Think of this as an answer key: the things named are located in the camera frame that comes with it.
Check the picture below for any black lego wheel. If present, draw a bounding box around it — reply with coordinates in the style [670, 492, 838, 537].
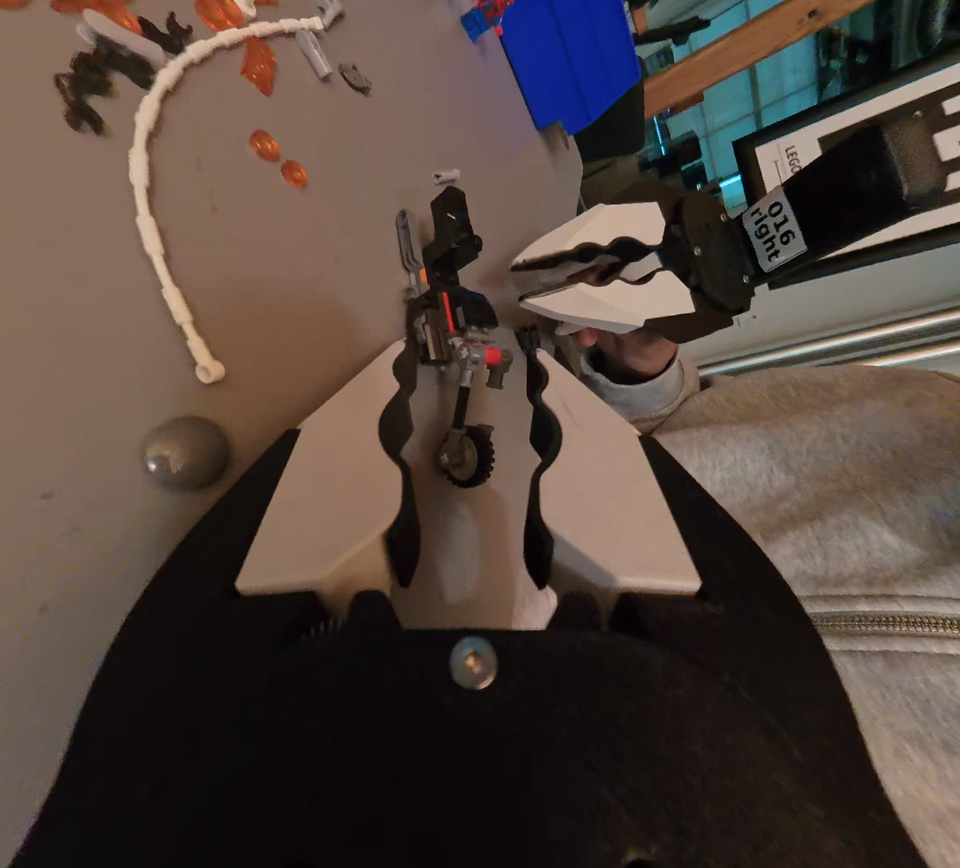
[435, 422, 498, 490]

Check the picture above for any person's right forearm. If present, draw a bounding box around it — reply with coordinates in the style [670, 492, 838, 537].
[579, 349, 704, 436]

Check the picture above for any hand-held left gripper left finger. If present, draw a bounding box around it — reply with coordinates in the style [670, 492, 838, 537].
[236, 343, 421, 597]

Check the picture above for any grey dome lego piece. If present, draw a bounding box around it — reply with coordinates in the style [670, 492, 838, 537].
[141, 414, 233, 493]

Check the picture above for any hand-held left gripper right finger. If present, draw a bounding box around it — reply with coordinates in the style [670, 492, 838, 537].
[523, 349, 702, 597]

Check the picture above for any framed black white marker sign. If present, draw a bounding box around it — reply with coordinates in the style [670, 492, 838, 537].
[729, 60, 960, 293]

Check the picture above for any light grey lego clip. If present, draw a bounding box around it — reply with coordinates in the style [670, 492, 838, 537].
[293, 26, 334, 83]

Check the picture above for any person's right hand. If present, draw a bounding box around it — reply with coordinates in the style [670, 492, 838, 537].
[579, 330, 678, 379]

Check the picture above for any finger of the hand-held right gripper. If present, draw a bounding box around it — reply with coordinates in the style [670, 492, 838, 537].
[510, 201, 669, 274]
[519, 270, 696, 332]

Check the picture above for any white lego chain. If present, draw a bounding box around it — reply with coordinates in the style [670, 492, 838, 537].
[126, 15, 327, 387]

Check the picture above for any orange transparent flat plate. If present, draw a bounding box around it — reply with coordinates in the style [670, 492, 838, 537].
[238, 35, 280, 98]

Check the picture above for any black red lego motorcycle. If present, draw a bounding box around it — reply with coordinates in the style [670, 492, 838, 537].
[393, 184, 516, 492]

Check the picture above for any blue plastic bin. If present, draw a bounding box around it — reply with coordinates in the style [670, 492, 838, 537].
[446, 0, 646, 138]

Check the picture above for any white metal frame rail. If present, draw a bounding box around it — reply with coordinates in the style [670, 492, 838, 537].
[696, 307, 960, 379]

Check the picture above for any black lego clip piece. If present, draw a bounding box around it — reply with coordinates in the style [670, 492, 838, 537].
[52, 41, 156, 136]
[137, 11, 196, 57]

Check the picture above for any red blue minifigure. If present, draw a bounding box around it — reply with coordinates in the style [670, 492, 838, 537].
[459, 0, 520, 44]

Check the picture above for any light grey small connector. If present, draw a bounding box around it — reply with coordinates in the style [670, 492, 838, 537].
[77, 7, 168, 72]

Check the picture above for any wooden post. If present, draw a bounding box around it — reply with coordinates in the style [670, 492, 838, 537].
[642, 0, 960, 121]

